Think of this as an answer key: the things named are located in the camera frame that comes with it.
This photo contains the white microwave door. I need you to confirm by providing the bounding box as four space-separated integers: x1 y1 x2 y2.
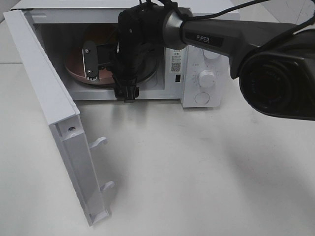
4 10 114 226

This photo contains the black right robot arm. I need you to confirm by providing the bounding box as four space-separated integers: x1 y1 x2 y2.
96 2 315 120

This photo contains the white microwave oven body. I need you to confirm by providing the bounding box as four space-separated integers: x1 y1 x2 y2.
10 0 229 108

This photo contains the toy burger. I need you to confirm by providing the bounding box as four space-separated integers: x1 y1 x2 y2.
83 24 118 45

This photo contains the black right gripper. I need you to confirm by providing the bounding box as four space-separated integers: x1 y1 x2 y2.
97 41 153 104

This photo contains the glass microwave turntable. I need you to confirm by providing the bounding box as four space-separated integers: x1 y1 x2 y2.
78 56 159 89

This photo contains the pink round plate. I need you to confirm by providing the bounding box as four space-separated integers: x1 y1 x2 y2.
64 47 114 86

